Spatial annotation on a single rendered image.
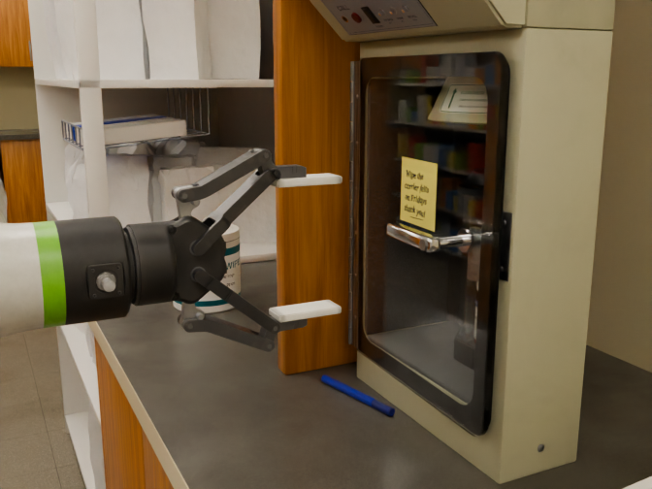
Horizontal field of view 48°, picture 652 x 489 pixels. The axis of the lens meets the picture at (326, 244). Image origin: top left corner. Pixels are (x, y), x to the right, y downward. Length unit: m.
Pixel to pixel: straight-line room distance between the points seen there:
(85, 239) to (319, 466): 0.38
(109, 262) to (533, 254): 0.41
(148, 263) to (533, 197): 0.37
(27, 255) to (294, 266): 0.49
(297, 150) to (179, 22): 0.94
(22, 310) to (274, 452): 0.37
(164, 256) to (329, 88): 0.45
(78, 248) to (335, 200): 0.49
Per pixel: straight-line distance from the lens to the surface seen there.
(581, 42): 0.77
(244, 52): 2.04
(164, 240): 0.66
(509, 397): 0.80
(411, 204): 0.85
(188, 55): 1.89
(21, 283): 0.63
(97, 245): 0.64
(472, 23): 0.74
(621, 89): 1.22
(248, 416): 0.96
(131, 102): 2.84
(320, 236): 1.04
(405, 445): 0.89
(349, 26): 0.92
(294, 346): 1.07
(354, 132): 0.97
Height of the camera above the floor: 1.37
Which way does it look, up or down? 13 degrees down
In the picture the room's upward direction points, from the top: straight up
